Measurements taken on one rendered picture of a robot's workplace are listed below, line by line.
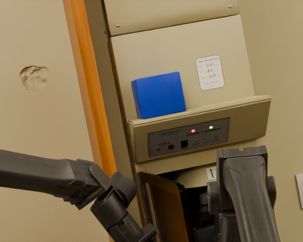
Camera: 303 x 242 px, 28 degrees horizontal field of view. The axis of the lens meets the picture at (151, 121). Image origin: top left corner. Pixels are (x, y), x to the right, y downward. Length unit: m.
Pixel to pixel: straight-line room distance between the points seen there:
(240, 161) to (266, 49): 1.07
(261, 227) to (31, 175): 0.43
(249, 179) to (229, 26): 0.66
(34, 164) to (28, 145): 0.77
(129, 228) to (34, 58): 0.81
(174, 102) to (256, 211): 0.54
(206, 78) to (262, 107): 0.16
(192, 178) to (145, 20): 0.40
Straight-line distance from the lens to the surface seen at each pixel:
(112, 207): 1.18
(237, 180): 0.89
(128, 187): 1.25
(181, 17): 1.46
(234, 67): 1.48
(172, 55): 1.44
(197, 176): 1.49
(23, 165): 1.07
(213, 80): 1.46
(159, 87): 1.32
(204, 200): 1.57
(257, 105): 1.38
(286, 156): 1.98
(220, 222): 1.38
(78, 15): 1.34
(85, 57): 1.33
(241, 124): 1.41
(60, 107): 1.85
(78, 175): 1.14
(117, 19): 1.43
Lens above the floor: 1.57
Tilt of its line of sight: 3 degrees down
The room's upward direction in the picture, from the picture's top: 11 degrees counter-clockwise
